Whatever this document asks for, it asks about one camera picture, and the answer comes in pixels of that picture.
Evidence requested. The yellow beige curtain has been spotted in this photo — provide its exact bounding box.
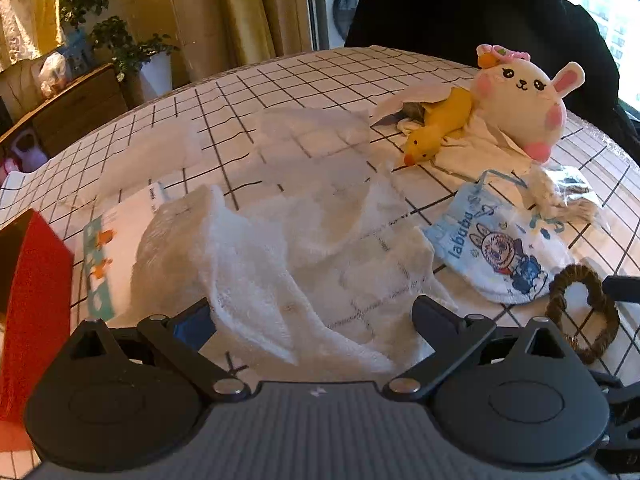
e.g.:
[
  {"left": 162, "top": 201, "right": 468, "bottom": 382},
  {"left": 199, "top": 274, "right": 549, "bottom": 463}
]
[{"left": 113, "top": 0, "right": 314, "bottom": 87}]

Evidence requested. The hanging white patterned cloth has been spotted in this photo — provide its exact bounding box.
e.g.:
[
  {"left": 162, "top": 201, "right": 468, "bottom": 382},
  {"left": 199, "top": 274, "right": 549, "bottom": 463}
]
[{"left": 1, "top": 0, "right": 63, "bottom": 70}]

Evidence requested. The black and white grid tablecloth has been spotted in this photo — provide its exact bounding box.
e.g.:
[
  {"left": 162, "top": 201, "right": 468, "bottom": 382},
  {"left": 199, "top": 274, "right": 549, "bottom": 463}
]
[{"left": 0, "top": 45, "right": 640, "bottom": 480}]

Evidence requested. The potted green plant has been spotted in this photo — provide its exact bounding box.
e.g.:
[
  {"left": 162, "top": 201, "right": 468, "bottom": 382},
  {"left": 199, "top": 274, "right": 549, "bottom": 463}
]
[{"left": 58, "top": 0, "right": 179, "bottom": 106}]

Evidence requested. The wooden sideboard cabinet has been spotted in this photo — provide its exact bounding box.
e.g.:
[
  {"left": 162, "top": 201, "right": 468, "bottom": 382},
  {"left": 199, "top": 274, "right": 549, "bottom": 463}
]
[{"left": 1, "top": 64, "right": 128, "bottom": 157}]

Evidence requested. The brown hair scrunchie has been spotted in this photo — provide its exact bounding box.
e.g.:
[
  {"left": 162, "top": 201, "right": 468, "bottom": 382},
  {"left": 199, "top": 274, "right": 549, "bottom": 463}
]
[{"left": 544, "top": 263, "right": 620, "bottom": 365}]

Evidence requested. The white bunny plush toy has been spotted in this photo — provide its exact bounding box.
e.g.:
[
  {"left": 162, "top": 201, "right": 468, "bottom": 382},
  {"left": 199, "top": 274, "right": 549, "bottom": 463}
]
[{"left": 471, "top": 44, "right": 586, "bottom": 162}]

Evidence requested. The white teal tissue pack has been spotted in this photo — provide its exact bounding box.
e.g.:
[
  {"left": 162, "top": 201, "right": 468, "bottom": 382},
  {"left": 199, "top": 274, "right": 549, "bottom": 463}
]
[{"left": 82, "top": 182, "right": 168, "bottom": 322}]

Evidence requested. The purple kettlebell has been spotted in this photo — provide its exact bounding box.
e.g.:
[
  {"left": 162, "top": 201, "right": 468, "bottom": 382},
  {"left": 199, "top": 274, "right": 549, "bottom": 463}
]
[{"left": 11, "top": 129, "right": 48, "bottom": 174}]

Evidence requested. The black draped chair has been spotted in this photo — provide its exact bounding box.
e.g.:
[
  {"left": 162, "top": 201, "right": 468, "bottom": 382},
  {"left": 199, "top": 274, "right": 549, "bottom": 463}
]
[{"left": 345, "top": 0, "right": 639, "bottom": 159}]

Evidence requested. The clear plastic packet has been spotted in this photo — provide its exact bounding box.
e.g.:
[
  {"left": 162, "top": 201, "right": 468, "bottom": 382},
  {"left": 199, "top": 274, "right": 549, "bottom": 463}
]
[{"left": 523, "top": 165, "right": 605, "bottom": 226}]

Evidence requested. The grey tea bag packet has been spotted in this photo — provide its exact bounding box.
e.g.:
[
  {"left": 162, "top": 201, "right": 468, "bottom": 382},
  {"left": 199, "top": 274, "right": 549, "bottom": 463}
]
[{"left": 399, "top": 102, "right": 433, "bottom": 125}]

